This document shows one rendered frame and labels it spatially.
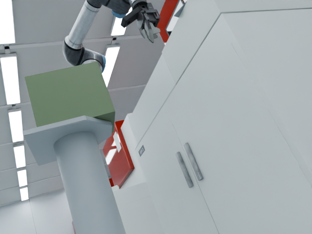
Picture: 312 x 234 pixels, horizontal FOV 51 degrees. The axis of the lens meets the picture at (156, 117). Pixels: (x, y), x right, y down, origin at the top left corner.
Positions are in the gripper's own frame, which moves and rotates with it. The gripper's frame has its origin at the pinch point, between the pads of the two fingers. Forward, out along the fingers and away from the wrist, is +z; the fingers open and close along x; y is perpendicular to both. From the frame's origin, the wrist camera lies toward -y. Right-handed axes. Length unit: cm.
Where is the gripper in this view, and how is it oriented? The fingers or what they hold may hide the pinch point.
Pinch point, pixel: (150, 40)
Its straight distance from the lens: 142.3
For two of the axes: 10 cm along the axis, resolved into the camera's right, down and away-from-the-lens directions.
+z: 3.5, 8.6, -3.7
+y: 8.9, -1.8, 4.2
